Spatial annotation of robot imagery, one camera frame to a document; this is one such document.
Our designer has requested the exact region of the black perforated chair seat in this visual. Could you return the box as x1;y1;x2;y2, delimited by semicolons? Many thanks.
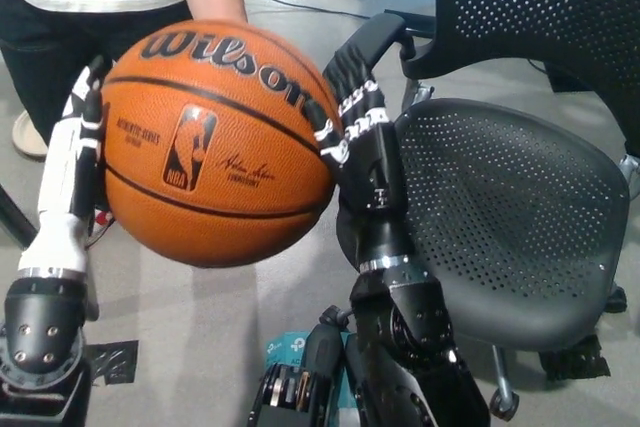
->
335;97;631;352

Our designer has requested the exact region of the beige shoe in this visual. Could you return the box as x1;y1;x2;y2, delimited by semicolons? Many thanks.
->
11;111;50;162

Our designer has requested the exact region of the black chair caster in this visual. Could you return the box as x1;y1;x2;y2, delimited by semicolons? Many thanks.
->
603;285;629;315

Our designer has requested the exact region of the black chair armrest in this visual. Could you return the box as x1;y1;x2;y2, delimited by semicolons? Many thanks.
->
324;13;406;101

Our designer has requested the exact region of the thin black floor cable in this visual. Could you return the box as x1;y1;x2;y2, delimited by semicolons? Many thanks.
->
243;0;372;22

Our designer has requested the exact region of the black slanted pole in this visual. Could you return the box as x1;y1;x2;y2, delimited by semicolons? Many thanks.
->
0;183;40;250

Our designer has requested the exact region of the black perforated chair backrest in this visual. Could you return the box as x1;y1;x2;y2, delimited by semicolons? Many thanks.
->
401;0;640;159

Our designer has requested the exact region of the orange Wilson NBA basketball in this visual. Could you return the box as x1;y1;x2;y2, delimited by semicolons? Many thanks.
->
98;19;346;269

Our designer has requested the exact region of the silver chair frame bracket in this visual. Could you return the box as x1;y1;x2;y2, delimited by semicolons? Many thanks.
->
401;79;435;116
617;152;640;189

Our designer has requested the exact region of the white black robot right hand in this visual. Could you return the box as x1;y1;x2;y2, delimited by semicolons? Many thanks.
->
303;43;417;271

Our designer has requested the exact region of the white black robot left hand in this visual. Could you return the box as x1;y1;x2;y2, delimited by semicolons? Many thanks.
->
18;54;110;279

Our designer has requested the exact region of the grey chair leg with caster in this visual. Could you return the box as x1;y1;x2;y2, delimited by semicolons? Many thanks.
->
488;344;522;423

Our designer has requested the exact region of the teal TP-Link box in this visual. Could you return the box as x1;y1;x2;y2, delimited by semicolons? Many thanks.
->
261;328;352;427

